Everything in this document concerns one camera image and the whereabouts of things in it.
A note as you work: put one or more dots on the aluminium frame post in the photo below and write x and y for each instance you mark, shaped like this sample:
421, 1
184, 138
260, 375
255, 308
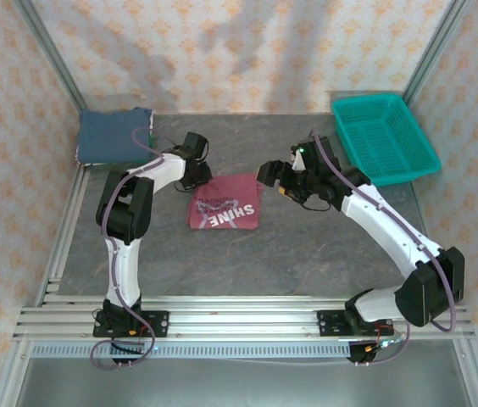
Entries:
52, 55
434, 51

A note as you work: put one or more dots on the folded blue t-shirt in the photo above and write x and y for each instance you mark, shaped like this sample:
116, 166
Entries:
112, 135

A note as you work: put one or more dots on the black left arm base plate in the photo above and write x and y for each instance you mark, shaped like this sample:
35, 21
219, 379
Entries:
158, 322

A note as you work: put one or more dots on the aluminium table side rail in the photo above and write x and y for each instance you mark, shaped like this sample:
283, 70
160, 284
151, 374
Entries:
67, 229
419, 203

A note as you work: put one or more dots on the grey metal bottom panel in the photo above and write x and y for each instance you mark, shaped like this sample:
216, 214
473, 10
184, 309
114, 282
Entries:
243, 381

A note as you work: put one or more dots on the aluminium mounting rail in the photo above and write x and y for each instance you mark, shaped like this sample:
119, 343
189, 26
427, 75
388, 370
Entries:
243, 318

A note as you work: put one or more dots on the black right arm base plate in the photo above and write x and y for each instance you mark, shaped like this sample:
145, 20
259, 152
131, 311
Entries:
330, 322

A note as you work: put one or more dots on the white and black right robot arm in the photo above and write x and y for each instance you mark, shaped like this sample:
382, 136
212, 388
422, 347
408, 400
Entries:
383, 220

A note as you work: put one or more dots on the teal plastic basket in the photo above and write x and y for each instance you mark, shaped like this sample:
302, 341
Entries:
387, 135

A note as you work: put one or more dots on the maroon t-shirt with white print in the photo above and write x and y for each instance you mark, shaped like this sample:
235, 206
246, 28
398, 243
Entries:
226, 203

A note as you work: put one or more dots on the folded white t-shirt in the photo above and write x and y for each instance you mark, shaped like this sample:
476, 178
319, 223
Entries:
151, 120

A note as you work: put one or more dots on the folded green t-shirt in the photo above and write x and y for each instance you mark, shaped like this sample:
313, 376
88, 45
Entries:
151, 142

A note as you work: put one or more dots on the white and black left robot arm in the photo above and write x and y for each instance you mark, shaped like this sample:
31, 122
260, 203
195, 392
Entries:
124, 263

